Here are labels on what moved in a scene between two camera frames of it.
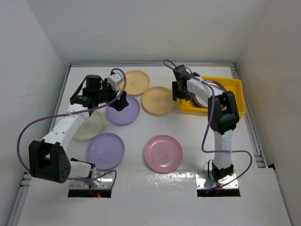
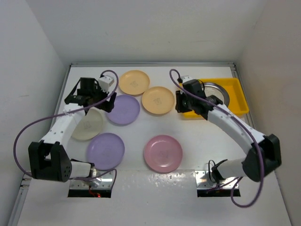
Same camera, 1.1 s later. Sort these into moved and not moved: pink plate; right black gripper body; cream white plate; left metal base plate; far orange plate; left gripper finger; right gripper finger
Moved: left gripper finger; right black gripper body; right gripper finger
Not moved: pink plate; cream white plate; far orange plate; left metal base plate
